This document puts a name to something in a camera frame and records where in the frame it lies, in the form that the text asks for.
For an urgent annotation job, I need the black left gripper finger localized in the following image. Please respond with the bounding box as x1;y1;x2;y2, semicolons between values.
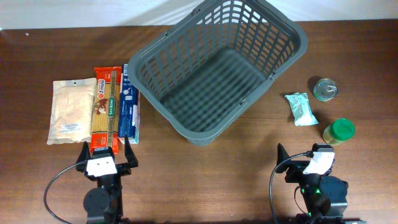
124;136;138;168
76;142;91;171

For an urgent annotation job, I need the orange spaghetti packet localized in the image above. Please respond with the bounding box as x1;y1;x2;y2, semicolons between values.
90;67;123;154

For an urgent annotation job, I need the beige grain bag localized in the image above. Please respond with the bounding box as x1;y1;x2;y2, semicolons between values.
47;78;96;145

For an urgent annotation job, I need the blue tissue box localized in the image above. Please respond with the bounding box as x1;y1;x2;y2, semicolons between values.
118;64;140;144

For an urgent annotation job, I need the green lid jar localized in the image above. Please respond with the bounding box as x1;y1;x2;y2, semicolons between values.
322;118;355;146

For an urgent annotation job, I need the metal tin can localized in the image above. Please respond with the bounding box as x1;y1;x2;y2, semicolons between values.
313;78;338;102

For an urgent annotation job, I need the grey plastic laundry basket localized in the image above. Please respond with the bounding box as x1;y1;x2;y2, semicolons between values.
127;0;308;146

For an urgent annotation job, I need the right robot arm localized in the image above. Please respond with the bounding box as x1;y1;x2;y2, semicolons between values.
269;143;365;224

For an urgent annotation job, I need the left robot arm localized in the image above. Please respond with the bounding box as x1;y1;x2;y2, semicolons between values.
76;137;138;223

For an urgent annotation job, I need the mint green wipes packet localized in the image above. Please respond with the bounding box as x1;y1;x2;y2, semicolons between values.
285;93;318;126

